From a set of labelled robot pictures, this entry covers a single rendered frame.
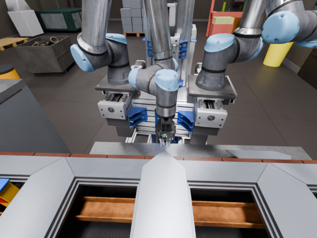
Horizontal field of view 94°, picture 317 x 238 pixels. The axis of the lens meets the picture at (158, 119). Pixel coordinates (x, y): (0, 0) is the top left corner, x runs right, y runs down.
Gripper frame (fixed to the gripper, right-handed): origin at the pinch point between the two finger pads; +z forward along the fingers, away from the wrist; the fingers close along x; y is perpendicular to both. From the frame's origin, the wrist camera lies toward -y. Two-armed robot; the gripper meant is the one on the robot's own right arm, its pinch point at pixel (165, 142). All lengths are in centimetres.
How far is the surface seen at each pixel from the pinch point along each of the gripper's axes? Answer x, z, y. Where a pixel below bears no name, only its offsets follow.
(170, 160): 2.4, 0.8, 9.4
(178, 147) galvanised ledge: 8.6, 19.2, -12.6
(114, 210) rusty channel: -22.1, 19.0, 24.1
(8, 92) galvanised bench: -81, -16, -17
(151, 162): -5.7, 0.8, 10.9
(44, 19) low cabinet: -560, 33, -742
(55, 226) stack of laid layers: -35.2, 2.9, 34.1
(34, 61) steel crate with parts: -273, 52, -254
